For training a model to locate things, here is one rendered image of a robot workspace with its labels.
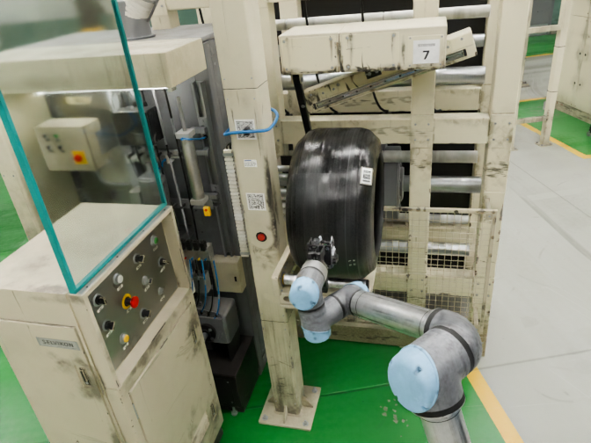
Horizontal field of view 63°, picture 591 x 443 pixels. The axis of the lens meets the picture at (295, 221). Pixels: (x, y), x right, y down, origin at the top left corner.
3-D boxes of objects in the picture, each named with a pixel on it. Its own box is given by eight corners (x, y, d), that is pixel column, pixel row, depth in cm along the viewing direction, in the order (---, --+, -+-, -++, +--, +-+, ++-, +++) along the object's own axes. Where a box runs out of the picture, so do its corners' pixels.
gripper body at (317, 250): (335, 237, 145) (327, 255, 134) (336, 263, 148) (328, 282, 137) (310, 236, 147) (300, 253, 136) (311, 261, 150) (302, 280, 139)
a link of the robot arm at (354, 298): (500, 308, 102) (348, 271, 143) (470, 333, 97) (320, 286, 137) (508, 355, 106) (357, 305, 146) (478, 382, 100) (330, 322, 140)
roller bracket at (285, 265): (273, 297, 194) (271, 277, 190) (297, 244, 228) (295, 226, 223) (281, 297, 193) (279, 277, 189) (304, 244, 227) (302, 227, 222)
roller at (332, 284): (280, 274, 194) (283, 272, 198) (280, 285, 194) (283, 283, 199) (368, 280, 185) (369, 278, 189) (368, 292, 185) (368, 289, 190)
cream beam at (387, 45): (281, 76, 187) (277, 36, 180) (297, 62, 208) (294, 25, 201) (446, 69, 172) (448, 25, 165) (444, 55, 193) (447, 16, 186)
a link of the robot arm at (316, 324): (346, 329, 134) (339, 294, 131) (316, 349, 129) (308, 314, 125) (329, 320, 140) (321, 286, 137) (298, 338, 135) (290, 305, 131)
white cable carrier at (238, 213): (241, 257, 204) (222, 149, 181) (244, 250, 208) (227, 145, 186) (251, 257, 203) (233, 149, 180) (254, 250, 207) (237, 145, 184)
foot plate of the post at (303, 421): (258, 423, 244) (257, 417, 242) (273, 382, 266) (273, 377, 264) (310, 431, 237) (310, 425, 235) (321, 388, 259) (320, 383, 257)
